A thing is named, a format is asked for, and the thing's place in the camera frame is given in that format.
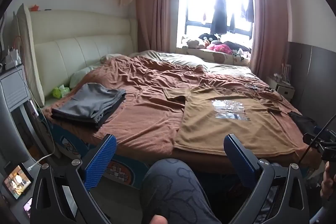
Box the green tissue packet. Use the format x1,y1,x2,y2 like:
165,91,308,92
52,85,70,98

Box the person's right hand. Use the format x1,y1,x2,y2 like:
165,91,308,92
321,161,336,199

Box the black cloth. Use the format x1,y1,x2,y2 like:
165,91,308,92
287,111,319,135

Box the cream padded headboard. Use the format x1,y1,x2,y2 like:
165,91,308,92
29,9,138,106

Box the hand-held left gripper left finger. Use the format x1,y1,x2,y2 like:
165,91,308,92
30,134,117,224

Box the light grey bedding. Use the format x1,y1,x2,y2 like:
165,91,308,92
101,50,258,77

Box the brown fleece blanket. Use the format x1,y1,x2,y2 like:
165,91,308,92
42,56,315,174

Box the white bedside cabinet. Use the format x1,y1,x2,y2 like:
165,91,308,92
266,76,296,102

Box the pile of plush toys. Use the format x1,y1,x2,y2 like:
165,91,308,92
181,33,251,56

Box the white charging cable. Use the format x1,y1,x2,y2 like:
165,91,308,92
9,47,55,172

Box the printed window seat cushion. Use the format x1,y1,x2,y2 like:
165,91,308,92
176,47,251,67

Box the grey bedside shelf unit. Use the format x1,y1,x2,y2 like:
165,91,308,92
0,67,55,161

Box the stack of grey folded clothes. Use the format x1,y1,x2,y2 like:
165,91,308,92
51,83,127,131

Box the white power adapter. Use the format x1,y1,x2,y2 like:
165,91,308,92
5,47,22,69

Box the short dark hanging garment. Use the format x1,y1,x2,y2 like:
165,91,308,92
241,0,255,23

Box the white pillow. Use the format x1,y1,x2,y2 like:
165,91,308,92
70,65,101,89

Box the phone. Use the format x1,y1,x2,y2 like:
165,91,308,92
23,197,33,213

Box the person's leg in patterned pants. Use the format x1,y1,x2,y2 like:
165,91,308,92
139,158,223,224

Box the brown printed t-shirt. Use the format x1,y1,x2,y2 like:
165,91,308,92
163,84,307,159

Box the pink curtain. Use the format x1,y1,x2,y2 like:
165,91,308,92
249,0,289,80
135,0,184,52

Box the window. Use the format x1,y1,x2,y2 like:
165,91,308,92
181,0,254,48

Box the cartoon printed bed sheet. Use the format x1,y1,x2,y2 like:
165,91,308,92
46,119,150,190

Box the tablet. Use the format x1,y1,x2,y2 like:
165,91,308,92
3,164,34,200

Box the long dark hanging garment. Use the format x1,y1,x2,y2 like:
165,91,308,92
210,0,228,35

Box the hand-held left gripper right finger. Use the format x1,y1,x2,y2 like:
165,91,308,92
224,134,311,224

